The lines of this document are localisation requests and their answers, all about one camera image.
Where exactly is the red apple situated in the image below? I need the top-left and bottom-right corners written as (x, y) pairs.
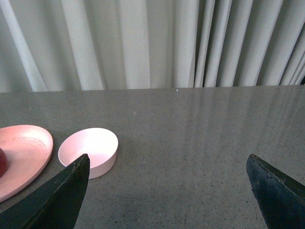
top-left (0, 148), bottom-right (8, 177)

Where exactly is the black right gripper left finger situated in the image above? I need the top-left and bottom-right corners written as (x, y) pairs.
top-left (0, 154), bottom-right (90, 229)

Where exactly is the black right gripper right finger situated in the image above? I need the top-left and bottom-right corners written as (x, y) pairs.
top-left (246, 154), bottom-right (305, 229)

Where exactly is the pink plate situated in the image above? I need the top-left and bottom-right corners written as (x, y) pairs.
top-left (0, 125), bottom-right (53, 202)

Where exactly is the white pleated curtain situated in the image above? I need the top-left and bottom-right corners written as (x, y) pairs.
top-left (0, 0), bottom-right (305, 93)

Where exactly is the pale pink bowl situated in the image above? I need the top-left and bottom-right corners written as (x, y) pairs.
top-left (58, 128), bottom-right (119, 179)

